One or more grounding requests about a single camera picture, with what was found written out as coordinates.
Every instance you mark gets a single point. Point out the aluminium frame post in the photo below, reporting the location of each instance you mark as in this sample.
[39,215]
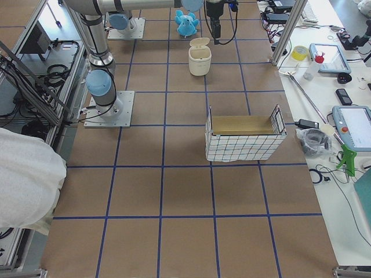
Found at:
[295,14]

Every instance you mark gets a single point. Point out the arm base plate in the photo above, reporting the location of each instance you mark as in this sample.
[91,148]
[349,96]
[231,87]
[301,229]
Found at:
[138,33]
[119,115]

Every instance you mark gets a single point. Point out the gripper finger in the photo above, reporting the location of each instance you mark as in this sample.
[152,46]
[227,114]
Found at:
[214,33]
[218,33]

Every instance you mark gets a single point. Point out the blue teddy bear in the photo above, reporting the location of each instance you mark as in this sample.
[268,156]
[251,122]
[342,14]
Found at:
[187,23]

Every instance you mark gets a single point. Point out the white trash can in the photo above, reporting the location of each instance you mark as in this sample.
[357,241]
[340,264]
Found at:
[199,56]

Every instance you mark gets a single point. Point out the green handled grabber tool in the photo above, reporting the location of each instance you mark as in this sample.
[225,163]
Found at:
[348,159]

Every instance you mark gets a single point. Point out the clear bottle red cap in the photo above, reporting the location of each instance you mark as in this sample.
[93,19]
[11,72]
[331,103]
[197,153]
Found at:
[313,69]

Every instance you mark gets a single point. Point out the teach pendant far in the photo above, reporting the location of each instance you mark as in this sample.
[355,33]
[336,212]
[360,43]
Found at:
[334,59]

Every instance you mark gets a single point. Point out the black power adapter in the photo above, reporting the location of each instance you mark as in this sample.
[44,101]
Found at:
[274,18]

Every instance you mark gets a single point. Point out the plastic bag with tape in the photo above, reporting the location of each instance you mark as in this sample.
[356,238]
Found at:
[314,142]

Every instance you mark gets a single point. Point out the white cloth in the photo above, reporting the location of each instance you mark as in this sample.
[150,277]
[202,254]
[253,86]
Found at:
[32,175]

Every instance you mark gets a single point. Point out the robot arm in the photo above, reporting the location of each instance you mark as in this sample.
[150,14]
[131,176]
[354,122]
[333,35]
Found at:
[91,18]
[122,21]

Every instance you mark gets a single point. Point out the teach pendant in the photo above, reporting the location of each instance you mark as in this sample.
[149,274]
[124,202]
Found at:
[334,59]
[353,126]

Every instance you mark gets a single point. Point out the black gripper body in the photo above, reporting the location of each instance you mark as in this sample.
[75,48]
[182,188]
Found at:
[214,11]

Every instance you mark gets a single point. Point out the yellow tape roll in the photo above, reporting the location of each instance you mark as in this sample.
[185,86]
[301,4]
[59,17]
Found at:
[299,53]

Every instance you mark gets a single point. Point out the teach pendant near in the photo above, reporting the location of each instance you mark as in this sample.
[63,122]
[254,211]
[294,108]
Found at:
[353,126]

